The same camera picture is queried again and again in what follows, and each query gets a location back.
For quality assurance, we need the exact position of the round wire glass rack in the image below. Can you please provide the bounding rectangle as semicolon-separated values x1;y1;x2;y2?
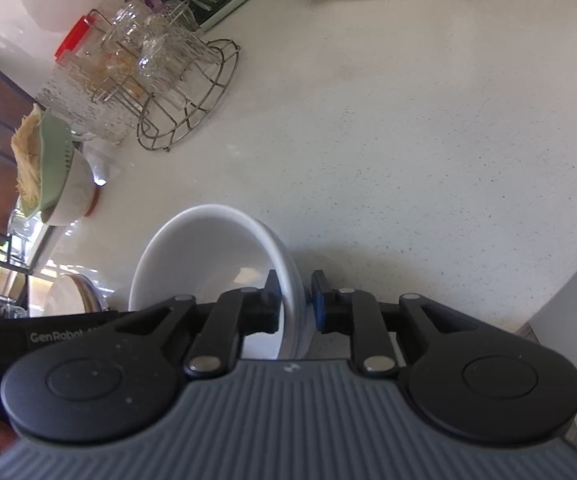
88;10;242;152

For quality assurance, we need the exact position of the white ceramic bowl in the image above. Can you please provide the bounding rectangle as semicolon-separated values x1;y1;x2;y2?
128;204;314;361

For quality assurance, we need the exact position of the white plate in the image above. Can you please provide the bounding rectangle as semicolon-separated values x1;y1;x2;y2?
48;272;106;317

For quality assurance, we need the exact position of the white bowl with red foot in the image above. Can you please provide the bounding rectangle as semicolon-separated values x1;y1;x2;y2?
41;152;104;227

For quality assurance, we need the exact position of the green plastic colander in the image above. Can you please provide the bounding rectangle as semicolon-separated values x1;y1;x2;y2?
18;105;76;221

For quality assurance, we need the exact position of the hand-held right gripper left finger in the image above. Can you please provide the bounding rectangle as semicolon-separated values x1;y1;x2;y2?
116;270;278;380

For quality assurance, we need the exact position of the pale enoki mushroom bundle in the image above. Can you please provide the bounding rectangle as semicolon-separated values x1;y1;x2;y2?
11;107;44;201

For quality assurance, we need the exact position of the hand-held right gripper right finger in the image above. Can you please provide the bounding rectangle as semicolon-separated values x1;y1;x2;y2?
311;270;476;378

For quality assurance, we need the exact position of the clear drinking glass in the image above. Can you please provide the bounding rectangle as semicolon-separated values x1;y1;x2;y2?
138;30;224;111
143;2;189;46
106;0;154;56

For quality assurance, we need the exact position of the clear jar with red lid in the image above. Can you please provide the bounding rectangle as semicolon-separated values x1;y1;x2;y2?
36;14;139;146

